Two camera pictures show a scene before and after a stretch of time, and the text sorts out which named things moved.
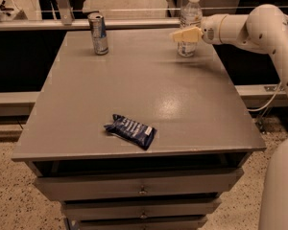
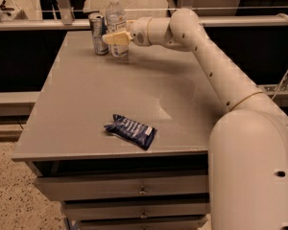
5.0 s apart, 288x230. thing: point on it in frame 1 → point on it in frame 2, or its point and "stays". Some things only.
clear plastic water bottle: [191, 17] → [116, 22]
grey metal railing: [3, 25] stays
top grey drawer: [88, 187] stays
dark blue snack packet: [138, 134] stays
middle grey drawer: [99, 210] stays
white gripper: [210, 30] → [138, 32]
